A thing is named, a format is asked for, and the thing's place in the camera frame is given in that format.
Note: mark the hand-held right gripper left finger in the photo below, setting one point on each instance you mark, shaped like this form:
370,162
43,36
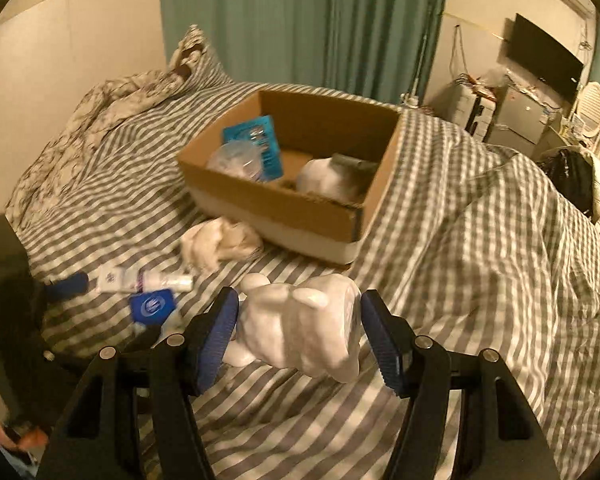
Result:
219,341

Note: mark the blue flat packet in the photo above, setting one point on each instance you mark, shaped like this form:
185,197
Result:
265,135

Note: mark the grey mini fridge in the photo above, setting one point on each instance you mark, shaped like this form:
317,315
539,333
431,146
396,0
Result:
522,120

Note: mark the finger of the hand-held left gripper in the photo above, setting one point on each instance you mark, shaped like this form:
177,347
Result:
70,285

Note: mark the black flat television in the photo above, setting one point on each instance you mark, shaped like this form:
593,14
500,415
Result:
542,57

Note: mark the white tube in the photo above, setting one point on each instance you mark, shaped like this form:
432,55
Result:
145,280

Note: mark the black bag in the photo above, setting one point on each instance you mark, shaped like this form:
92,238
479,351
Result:
570,180

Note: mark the green curtain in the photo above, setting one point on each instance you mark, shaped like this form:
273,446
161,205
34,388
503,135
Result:
300,20

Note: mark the clear plastic container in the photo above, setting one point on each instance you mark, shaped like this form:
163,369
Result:
235,160

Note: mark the grey striped bed sheet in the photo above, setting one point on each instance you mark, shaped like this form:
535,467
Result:
130,185

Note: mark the white and grey plush toy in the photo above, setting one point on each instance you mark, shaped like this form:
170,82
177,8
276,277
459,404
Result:
325,177

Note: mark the crumpled white cloth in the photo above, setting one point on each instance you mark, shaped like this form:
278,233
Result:
220,242

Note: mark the white storage unit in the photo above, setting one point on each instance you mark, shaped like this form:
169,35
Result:
472,110

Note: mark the blue round-label packet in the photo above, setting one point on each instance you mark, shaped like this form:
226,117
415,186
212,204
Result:
151,306

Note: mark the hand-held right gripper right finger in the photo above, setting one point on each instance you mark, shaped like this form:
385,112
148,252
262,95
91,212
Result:
381,341

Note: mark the floral patterned quilt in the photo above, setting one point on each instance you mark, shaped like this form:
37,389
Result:
80,125

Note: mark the cardboard box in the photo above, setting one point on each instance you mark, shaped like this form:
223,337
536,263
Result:
300,210

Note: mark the grey checked duvet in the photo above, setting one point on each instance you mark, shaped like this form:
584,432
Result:
480,260

